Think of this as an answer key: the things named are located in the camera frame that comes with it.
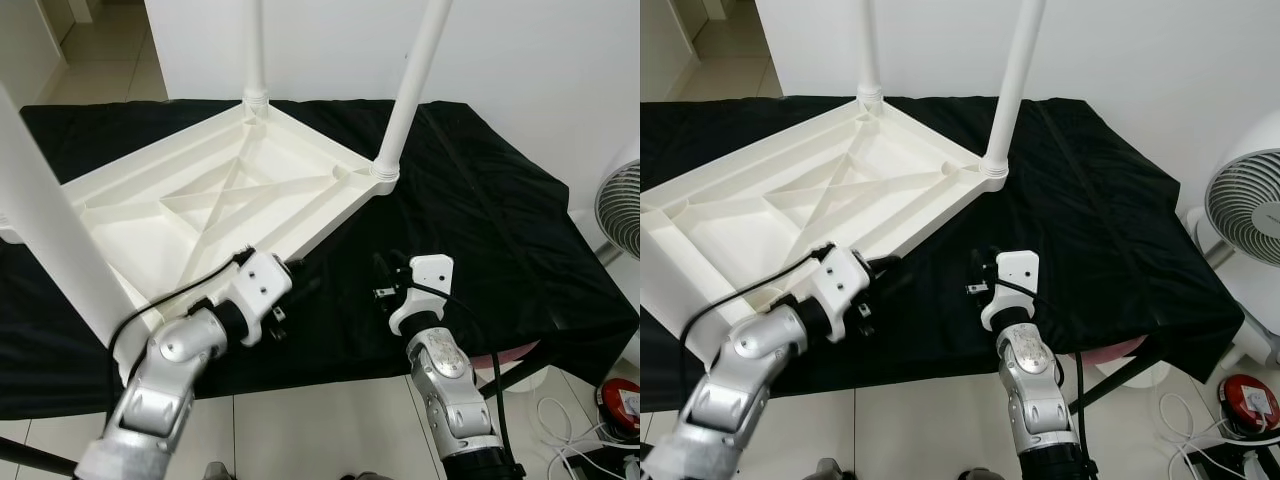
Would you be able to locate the grey right robot foot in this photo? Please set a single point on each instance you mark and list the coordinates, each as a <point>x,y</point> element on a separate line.
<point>365,476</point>
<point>980,474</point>

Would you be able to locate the white round fan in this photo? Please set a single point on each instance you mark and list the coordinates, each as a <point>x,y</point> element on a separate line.
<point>620,210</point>
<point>1245,205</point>

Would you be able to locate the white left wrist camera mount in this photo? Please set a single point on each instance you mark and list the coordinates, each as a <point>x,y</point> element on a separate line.
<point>845,278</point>
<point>260,280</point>

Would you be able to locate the white plastic children tabletop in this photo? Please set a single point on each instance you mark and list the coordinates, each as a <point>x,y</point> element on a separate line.
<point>200,200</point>
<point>800,190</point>

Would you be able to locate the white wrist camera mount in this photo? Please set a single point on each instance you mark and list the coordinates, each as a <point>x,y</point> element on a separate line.
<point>430,275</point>
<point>845,278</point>
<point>1018,270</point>
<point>260,280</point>

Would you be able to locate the black table cloth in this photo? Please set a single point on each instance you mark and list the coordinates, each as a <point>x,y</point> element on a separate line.
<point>500,200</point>
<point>1120,190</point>

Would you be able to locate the red round floor device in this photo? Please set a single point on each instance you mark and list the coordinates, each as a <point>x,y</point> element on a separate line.
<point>1250,402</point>
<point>620,405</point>

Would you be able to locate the pink object under table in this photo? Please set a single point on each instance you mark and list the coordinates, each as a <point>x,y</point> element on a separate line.
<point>1115,349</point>
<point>510,352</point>

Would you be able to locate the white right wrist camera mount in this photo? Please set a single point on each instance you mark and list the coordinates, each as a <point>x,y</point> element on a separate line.
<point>430,275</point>
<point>1018,270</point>

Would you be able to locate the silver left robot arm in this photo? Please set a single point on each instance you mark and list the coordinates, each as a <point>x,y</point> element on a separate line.
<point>165,370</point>
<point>740,380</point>

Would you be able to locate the grey robot foot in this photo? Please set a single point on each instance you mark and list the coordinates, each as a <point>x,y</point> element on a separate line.
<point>365,476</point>
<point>980,474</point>
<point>215,472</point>
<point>830,470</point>

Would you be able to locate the grey left robot foot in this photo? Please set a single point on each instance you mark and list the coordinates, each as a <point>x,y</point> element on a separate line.
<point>830,470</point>
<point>215,472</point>

